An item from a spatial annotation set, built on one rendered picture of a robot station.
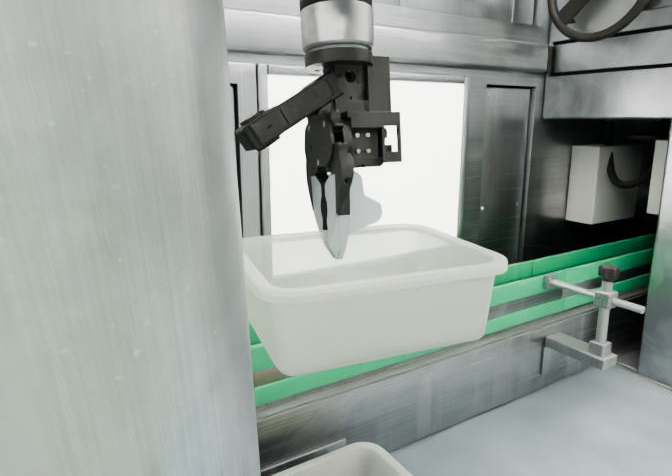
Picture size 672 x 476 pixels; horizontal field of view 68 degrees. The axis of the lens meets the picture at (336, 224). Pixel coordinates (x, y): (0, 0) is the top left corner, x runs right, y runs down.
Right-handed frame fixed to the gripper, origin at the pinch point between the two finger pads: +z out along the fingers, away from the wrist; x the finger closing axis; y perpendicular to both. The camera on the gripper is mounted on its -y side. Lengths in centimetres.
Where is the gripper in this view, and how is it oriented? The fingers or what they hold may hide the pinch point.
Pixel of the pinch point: (330, 247)
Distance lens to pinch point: 53.4
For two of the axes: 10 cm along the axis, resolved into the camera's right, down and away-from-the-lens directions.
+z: 0.5, 9.9, 1.0
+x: -4.2, -0.7, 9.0
